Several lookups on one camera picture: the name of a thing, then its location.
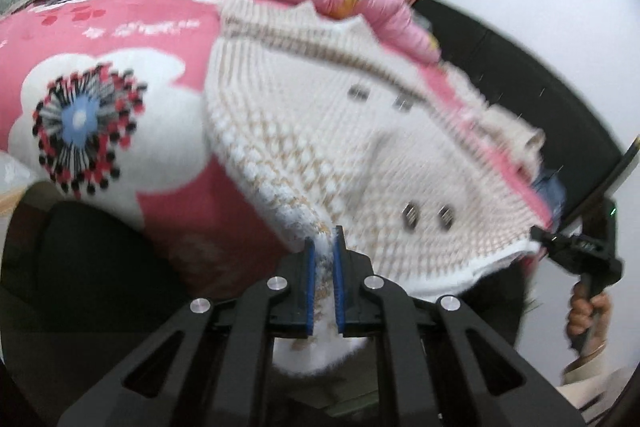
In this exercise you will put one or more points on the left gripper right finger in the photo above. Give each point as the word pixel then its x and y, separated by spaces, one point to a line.
pixel 438 363

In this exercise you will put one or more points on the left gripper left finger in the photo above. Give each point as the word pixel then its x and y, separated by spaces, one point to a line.
pixel 207 365

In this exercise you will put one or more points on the beige white checked knit sweater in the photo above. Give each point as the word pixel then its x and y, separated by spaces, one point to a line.
pixel 328 133

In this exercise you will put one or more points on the cream sleeve forearm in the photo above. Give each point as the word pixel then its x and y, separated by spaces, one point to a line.
pixel 586 366

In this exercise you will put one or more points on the person's right hand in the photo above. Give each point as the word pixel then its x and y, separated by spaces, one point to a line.
pixel 589 316

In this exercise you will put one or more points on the black bed headboard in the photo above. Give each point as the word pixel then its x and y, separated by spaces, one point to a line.
pixel 578 147

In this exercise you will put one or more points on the pink floral bed sheet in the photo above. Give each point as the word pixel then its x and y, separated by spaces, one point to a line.
pixel 104 100

